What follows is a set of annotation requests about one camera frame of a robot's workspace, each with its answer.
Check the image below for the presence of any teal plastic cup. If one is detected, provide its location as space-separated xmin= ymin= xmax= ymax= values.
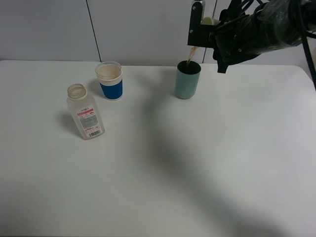
xmin=175 ymin=61 xmax=201 ymax=99

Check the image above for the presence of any light green plastic cup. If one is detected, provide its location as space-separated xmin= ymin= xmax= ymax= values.
xmin=201 ymin=17 xmax=221 ymax=26

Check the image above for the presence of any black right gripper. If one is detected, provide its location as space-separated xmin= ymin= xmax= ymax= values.
xmin=212 ymin=14 xmax=262 ymax=74

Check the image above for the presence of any clear plastic drink bottle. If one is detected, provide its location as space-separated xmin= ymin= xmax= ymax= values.
xmin=66 ymin=83 xmax=105 ymax=140

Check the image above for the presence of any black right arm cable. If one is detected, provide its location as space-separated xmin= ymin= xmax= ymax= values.
xmin=219 ymin=0 xmax=316 ymax=89

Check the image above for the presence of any dark grey right camera mount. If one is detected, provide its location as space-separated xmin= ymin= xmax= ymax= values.
xmin=187 ymin=0 xmax=217 ymax=48

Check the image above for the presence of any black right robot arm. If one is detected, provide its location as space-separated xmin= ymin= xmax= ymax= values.
xmin=211 ymin=0 xmax=316 ymax=77

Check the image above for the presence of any blue sleeved paper cup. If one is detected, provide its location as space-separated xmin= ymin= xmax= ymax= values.
xmin=95 ymin=61 xmax=123 ymax=101

